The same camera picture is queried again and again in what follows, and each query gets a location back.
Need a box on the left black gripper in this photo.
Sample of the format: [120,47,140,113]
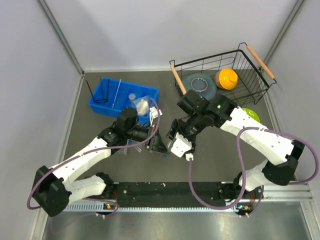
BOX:
[125,124,171,155]

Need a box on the clear bag of white powder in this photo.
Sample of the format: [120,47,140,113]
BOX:
[133,95,150,116]

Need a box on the glass bulb tube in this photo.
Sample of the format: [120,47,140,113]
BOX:
[111,79,122,108]

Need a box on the black wire ring stand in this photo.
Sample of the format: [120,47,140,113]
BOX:
[85,77,110,105]

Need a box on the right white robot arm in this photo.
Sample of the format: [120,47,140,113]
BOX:
[167,90,305,198]

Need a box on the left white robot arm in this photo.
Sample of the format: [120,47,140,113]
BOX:
[31,106,167,217]

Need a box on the clear plastic well plate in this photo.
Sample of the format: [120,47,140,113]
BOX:
[116,148,128,155]

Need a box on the blue-grey ceramic plate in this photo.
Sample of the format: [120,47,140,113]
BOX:
[182,73,217,101]

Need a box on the blue plastic divided bin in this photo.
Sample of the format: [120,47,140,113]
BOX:
[88,78,159,118]

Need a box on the orange ribbed bowl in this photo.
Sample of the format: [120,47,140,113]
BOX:
[214,68,238,91]

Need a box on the lime green plate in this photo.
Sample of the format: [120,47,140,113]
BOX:
[242,108,261,123]

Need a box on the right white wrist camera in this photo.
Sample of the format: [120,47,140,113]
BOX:
[171,133,194,162]

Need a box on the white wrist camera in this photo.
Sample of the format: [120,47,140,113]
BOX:
[171,133,194,162]
[149,106,162,126]

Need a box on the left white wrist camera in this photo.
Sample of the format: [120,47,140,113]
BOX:
[149,106,162,126]

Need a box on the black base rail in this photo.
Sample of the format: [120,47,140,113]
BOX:
[62,181,313,213]

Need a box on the black wire basket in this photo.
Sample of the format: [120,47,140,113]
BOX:
[169,42,277,107]

